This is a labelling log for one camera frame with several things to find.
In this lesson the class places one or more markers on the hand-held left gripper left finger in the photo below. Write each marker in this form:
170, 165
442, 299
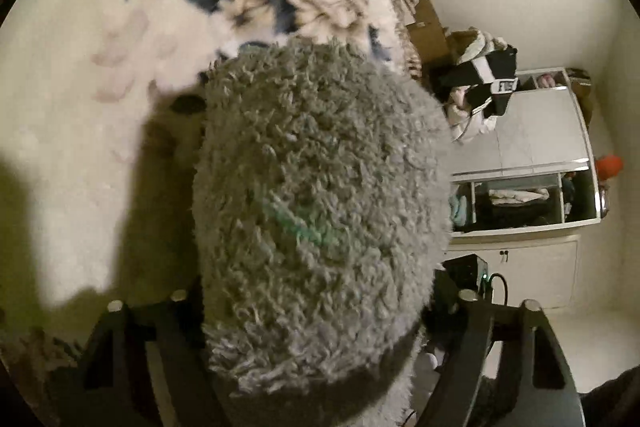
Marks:
145, 357

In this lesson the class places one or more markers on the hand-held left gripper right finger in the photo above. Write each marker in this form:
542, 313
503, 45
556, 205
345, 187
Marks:
500, 357

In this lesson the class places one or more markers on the grey fleece blanket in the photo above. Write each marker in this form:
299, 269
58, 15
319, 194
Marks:
320, 207

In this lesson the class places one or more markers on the white wardrobe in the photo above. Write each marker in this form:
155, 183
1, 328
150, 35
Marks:
530, 187

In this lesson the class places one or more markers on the orange round object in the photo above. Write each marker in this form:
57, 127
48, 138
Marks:
609, 167

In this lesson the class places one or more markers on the black jacket with white stripe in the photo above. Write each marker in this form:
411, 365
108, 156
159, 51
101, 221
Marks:
477, 79

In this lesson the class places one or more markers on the brown cardboard box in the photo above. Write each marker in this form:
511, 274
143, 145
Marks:
430, 29

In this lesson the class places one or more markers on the floral blanket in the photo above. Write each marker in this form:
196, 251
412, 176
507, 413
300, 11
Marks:
125, 82

